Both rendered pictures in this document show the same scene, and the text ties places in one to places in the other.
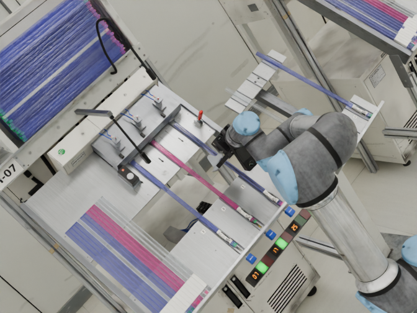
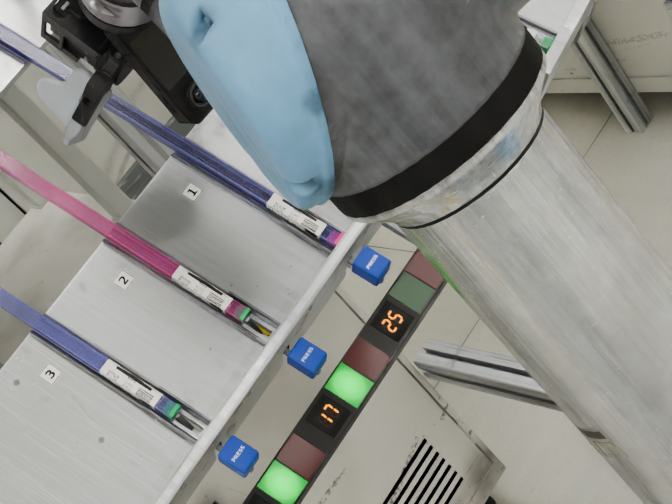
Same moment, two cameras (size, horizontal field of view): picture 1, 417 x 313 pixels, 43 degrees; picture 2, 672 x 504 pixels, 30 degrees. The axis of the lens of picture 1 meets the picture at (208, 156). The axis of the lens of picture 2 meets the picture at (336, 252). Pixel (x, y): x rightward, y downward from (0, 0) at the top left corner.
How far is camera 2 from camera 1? 0.71 m
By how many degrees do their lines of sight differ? 6
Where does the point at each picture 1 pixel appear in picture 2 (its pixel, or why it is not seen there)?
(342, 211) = (577, 215)
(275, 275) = (357, 484)
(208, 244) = (71, 422)
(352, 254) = (641, 430)
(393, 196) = not seen: outside the picture
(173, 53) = not seen: outside the picture
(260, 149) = not seen: hidden behind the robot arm
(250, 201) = (222, 242)
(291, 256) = (405, 414)
